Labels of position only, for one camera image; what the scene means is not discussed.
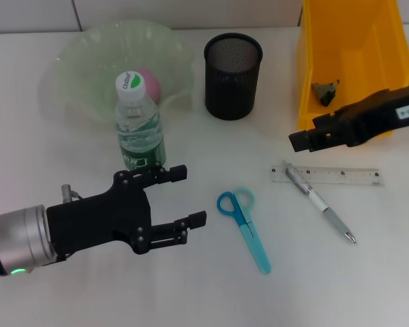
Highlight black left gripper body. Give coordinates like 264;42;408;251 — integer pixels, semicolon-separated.
46;171;154;262

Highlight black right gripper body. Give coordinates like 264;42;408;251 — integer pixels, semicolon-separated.
336;80;409;148

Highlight green plastic wrapper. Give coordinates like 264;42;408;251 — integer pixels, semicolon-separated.
310;78;341;107

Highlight clear green-label water bottle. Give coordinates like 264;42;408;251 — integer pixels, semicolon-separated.
115;70;167;173

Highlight pink toy peach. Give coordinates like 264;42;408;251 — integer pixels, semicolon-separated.
134;67;162;103

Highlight blue scissors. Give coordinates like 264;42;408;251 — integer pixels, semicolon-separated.
217;187;272;275

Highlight transparent plastic ruler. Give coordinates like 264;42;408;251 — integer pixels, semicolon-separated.
271;164;385;187

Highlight white grey ballpoint pen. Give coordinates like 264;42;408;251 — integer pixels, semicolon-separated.
282;160;358;245

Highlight black mesh pen holder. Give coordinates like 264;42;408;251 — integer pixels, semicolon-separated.
203;33;264;121

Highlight translucent green fruit plate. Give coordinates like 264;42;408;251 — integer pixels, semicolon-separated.
37;20;197;132

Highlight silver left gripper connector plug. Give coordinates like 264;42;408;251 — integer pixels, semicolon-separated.
61;183;85;204

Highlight yellow plastic bin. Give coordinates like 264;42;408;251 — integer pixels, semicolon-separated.
296;0;409;139

